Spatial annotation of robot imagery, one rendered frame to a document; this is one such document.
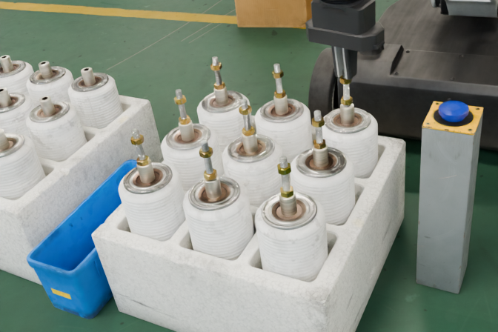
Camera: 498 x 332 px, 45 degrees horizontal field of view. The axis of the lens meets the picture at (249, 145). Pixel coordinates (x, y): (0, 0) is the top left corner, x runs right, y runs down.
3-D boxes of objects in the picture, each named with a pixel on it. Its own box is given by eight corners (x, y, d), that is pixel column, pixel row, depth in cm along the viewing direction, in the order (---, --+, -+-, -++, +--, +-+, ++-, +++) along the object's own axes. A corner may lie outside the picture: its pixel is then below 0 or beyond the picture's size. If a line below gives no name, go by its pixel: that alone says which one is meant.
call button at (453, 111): (441, 110, 87) (442, 98, 86) (470, 113, 86) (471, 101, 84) (435, 124, 84) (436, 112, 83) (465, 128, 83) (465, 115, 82)
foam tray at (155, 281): (226, 179, 132) (213, 108, 122) (404, 217, 115) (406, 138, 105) (118, 311, 104) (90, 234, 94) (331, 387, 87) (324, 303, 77)
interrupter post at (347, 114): (347, 117, 100) (347, 99, 99) (358, 122, 99) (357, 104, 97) (337, 122, 99) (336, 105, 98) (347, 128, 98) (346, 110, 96)
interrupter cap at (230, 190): (185, 214, 85) (184, 210, 84) (192, 181, 91) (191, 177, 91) (238, 210, 84) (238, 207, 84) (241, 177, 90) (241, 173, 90)
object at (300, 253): (293, 338, 87) (281, 246, 77) (256, 299, 94) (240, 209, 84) (344, 304, 91) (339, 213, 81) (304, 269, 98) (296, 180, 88)
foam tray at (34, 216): (44, 139, 156) (20, 77, 146) (167, 167, 138) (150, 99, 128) (-85, 237, 129) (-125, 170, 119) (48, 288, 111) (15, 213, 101)
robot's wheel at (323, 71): (337, 107, 151) (333, 32, 140) (357, 109, 149) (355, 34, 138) (310, 151, 137) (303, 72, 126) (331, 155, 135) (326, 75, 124)
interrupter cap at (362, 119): (347, 105, 103) (347, 101, 103) (381, 121, 98) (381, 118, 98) (314, 123, 100) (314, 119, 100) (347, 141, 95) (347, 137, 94)
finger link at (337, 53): (347, 70, 95) (346, 34, 92) (337, 79, 93) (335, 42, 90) (339, 68, 96) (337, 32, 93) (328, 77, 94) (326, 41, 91)
